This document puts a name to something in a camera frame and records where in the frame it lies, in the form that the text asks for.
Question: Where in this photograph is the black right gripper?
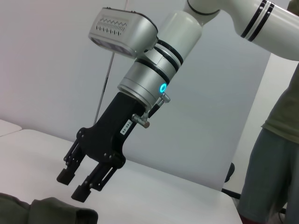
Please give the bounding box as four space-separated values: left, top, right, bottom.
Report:
56 92 146 203

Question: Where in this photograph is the dark green t-shirt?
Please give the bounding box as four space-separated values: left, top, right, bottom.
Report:
0 192 99 224

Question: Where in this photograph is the person in olive shirt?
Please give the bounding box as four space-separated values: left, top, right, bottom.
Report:
237 0 299 224

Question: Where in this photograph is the white partition panel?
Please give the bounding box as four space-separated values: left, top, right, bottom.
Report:
0 0 130 143
93 0 278 191

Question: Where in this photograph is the black office chair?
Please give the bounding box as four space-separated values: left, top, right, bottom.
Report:
221 162 241 199

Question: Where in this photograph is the right gripper plug cable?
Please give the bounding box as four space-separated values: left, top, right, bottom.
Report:
131 91 171 128

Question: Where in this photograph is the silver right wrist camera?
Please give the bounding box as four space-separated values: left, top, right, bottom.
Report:
88 7 159 59

